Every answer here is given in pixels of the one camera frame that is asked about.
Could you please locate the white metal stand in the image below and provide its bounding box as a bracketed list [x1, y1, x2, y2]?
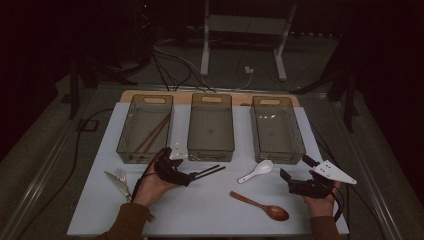
[199, 0, 298, 82]

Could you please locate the person's right hand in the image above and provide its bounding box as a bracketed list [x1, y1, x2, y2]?
[301, 180, 342, 218]

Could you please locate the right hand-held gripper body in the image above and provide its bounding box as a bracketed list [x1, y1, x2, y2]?
[288, 159, 358, 200]

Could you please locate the black floor cable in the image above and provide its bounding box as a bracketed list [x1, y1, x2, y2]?
[151, 49, 194, 93]
[13, 108, 114, 240]

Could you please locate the hand-held gripper black cable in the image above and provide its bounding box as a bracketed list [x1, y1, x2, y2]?
[330, 184, 346, 223]
[130, 148, 168, 203]

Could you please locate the left hand-held gripper black cable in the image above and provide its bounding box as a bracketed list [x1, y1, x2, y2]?
[130, 148, 168, 203]

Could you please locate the person's left hand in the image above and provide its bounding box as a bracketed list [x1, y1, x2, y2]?
[133, 163, 181, 208]

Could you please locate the metal floor rail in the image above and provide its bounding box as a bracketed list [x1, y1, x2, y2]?
[328, 99, 406, 240]
[0, 96, 88, 240]

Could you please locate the white ceramic spoon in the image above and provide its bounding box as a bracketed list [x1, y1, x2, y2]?
[237, 159, 274, 185]

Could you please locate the white floor cable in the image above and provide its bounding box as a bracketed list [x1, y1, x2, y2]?
[153, 39, 254, 92]

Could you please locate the brown wooden chopstick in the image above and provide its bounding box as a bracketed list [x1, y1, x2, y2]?
[142, 116, 172, 154]
[133, 113, 172, 154]

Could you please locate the smoky clear plastic bin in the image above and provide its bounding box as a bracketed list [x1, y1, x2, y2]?
[186, 92, 236, 163]
[250, 95, 307, 165]
[116, 94, 174, 165]

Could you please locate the right hand-held gripper black cable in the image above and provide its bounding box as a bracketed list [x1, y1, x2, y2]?
[330, 184, 346, 223]

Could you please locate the white table mat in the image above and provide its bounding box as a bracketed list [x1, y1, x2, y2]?
[66, 101, 350, 238]

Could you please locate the black floor box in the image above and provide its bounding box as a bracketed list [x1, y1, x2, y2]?
[78, 118, 100, 132]

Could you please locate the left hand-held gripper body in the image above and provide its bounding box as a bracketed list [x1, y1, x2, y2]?
[153, 143, 193, 187]

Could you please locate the brown wooden spoon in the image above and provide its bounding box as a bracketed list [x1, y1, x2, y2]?
[229, 190, 290, 222]

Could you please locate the black tripod stand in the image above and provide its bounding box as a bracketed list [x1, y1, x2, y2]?
[68, 53, 138, 120]
[289, 33, 360, 133]

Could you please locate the metal fork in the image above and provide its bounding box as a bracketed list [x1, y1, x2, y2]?
[114, 167, 129, 189]

